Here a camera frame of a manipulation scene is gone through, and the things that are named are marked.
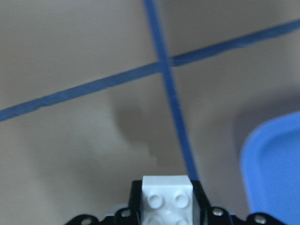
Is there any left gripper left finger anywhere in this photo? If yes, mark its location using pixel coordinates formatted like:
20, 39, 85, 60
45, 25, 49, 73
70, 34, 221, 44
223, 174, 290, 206
128, 180, 142, 225

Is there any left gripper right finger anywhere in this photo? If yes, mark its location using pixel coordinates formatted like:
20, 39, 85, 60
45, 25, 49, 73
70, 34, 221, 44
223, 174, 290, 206
191, 180, 210, 225

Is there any white block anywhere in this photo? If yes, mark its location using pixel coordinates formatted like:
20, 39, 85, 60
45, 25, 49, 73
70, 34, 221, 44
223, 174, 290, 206
141, 175, 193, 225

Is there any blue plastic tray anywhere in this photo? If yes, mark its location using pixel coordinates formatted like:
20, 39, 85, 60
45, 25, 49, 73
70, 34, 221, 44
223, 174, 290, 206
240, 112, 300, 225

